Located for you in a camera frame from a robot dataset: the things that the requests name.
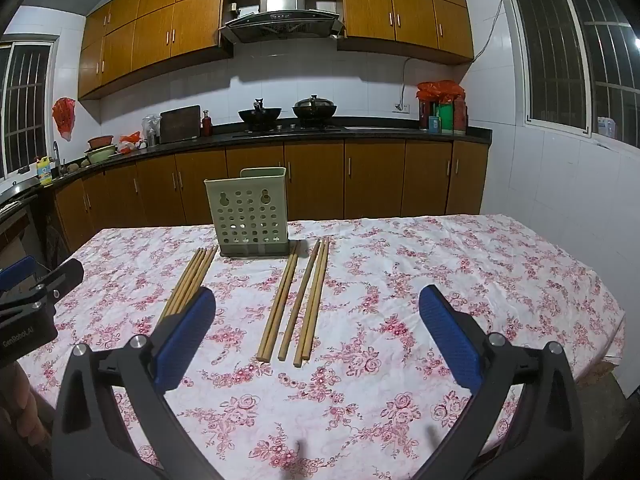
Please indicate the steel range hood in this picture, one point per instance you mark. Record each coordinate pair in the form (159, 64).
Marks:
(282, 0)

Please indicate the black gas stove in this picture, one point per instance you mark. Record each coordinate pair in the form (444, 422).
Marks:
(290, 130)

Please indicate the dark wooden cutting board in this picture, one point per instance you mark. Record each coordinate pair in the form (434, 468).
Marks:
(180, 125)

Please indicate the wooden chopstick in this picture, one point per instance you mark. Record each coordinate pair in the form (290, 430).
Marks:
(187, 281)
(193, 280)
(316, 300)
(311, 300)
(180, 282)
(283, 301)
(300, 300)
(200, 277)
(277, 300)

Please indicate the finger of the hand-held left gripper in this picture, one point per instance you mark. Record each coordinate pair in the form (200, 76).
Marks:
(65, 272)
(15, 271)

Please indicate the clear plastic container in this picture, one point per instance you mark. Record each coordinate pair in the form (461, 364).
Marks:
(151, 132)

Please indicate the steel faucet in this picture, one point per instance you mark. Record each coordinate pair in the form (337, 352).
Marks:
(57, 157)

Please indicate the yellow detergent bottle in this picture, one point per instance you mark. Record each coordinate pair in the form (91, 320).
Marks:
(44, 172)

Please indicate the floral tablecloth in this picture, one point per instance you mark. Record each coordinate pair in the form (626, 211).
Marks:
(375, 285)

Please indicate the wooden base cabinets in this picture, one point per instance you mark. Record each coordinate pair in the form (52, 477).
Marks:
(375, 175)

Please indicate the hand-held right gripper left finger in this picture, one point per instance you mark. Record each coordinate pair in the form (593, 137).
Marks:
(185, 340)

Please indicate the crumpled red plastic bag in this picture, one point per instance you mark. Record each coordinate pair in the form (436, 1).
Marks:
(440, 91)

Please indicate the red container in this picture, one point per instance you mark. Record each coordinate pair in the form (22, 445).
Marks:
(425, 112)
(460, 117)

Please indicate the white wall socket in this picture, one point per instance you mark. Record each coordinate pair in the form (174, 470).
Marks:
(402, 108)

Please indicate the large barred window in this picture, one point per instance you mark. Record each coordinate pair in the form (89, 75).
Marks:
(575, 50)

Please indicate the green box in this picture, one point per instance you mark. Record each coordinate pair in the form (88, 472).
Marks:
(444, 117)

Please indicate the white plastic bottle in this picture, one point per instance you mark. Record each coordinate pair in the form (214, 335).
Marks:
(606, 127)

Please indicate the green perforated utensil holder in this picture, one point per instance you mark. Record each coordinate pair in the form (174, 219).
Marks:
(250, 200)

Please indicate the small blue box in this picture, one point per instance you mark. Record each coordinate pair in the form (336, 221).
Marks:
(434, 125)

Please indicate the black kitchen countertop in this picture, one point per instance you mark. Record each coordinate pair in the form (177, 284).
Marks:
(375, 134)

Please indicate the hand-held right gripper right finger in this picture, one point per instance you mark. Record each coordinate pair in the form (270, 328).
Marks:
(450, 340)

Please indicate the person's left hand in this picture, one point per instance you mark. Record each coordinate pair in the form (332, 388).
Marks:
(14, 395)

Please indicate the wooden wall cabinets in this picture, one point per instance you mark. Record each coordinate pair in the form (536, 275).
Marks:
(150, 25)

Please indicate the green basin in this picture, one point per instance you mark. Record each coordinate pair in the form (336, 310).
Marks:
(100, 155)

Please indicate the brown basin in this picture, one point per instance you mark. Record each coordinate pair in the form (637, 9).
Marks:
(101, 141)

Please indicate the small barred window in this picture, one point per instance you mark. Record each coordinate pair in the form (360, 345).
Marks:
(25, 105)

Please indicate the red bottle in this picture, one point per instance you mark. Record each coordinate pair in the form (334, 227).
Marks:
(207, 125)

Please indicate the black wok with lid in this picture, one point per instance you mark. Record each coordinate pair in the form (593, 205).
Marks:
(314, 109)

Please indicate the red and white plastic bag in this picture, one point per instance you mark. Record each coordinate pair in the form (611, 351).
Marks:
(130, 142)

